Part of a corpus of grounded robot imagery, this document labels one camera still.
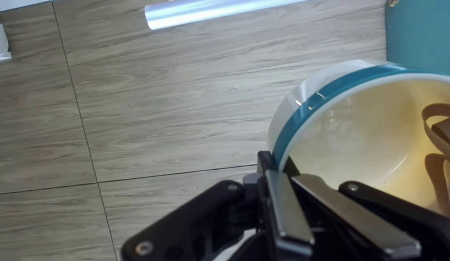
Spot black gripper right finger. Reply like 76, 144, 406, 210
294, 173, 422, 259

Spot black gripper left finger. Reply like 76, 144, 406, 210
258, 150, 316, 259

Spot white bowl with teal stripe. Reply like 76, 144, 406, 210
268, 59, 450, 217

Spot silver toy faucet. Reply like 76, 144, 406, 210
144, 0, 307, 30

